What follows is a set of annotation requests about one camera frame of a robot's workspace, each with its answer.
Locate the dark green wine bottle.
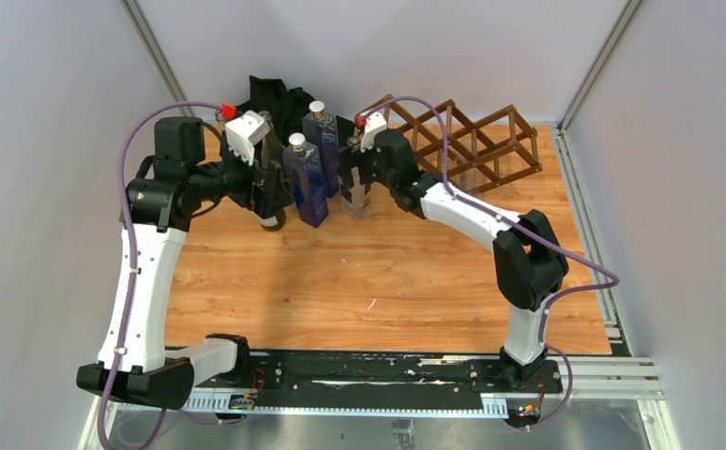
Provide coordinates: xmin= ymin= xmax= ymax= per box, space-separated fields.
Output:
xmin=256 ymin=210 xmax=287 ymax=232

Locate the clear bottle black cap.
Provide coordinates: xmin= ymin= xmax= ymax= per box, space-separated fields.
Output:
xmin=341 ymin=136 xmax=371 ymax=220

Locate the blue bottle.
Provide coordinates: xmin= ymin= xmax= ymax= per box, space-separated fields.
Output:
xmin=302 ymin=100 xmax=340 ymax=198
xmin=282 ymin=133 xmax=328 ymax=228

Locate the clear bottle with dark label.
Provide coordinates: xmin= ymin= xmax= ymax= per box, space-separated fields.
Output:
xmin=259 ymin=111 xmax=291 ymax=191

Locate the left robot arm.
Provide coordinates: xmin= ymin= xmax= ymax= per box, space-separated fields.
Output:
xmin=76 ymin=111 xmax=292 ymax=410

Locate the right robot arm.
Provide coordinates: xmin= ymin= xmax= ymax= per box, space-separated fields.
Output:
xmin=338 ymin=128 xmax=569 ymax=392

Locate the brown wooden wine rack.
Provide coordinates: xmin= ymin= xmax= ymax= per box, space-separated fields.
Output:
xmin=372 ymin=94 xmax=543 ymax=195

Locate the black crumpled cloth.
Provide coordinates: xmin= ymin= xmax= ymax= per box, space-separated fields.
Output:
xmin=238 ymin=75 xmax=356 ymax=150

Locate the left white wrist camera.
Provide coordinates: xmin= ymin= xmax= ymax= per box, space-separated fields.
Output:
xmin=225 ymin=111 xmax=271 ymax=166

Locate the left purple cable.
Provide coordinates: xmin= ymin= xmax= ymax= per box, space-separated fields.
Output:
xmin=96 ymin=100 xmax=238 ymax=450

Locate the purple cable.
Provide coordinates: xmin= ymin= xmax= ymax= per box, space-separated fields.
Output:
xmin=356 ymin=96 xmax=622 ymax=429
xmin=96 ymin=100 xmax=238 ymax=450

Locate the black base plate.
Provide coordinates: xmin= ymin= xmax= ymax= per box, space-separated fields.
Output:
xmin=197 ymin=350 xmax=564 ymax=413

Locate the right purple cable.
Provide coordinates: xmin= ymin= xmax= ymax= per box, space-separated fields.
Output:
xmin=356 ymin=96 xmax=622 ymax=429

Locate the aluminium frame rail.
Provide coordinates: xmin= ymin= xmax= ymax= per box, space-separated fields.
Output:
xmin=181 ymin=349 xmax=663 ymax=422

